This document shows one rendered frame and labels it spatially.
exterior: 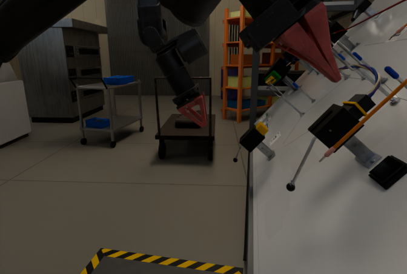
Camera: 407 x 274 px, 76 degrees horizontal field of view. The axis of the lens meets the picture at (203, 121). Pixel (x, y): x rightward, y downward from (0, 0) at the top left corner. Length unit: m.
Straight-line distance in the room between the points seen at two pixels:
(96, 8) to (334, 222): 8.96
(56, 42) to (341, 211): 5.18
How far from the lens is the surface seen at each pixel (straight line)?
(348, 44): 1.02
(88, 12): 9.23
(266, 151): 0.78
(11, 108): 4.55
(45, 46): 5.45
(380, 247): 0.36
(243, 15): 4.81
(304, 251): 0.43
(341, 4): 1.47
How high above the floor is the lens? 1.21
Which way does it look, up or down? 14 degrees down
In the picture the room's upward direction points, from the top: straight up
